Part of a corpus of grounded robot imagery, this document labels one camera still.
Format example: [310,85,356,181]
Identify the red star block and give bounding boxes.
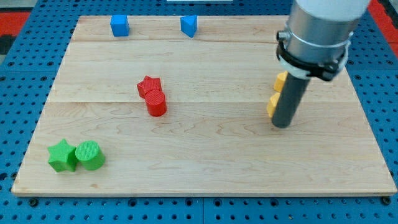
[137,76,162,98]

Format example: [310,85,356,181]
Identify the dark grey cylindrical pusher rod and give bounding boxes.
[271,73,310,128]

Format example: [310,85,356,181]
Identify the blue cube block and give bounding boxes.
[110,14,130,37]

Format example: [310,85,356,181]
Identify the green cylinder block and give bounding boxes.
[75,140,105,170]

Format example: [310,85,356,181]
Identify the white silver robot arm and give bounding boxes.
[271,0,370,128]

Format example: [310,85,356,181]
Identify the black cable clamp ring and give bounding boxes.
[275,29,353,82]

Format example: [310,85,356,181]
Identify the lower yellow block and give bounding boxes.
[266,92,280,118]

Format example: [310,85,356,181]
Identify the blue triangle block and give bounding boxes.
[180,15,197,38]

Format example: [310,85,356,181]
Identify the green star block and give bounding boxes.
[47,139,78,172]

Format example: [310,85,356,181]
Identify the upper yellow block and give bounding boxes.
[273,71,289,92]

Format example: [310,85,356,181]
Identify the wooden board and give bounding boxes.
[12,16,397,197]

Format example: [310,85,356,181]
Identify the red cylinder block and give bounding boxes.
[145,90,167,117]

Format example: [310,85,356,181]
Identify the yellow block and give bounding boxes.
[273,71,289,92]
[266,92,280,118]

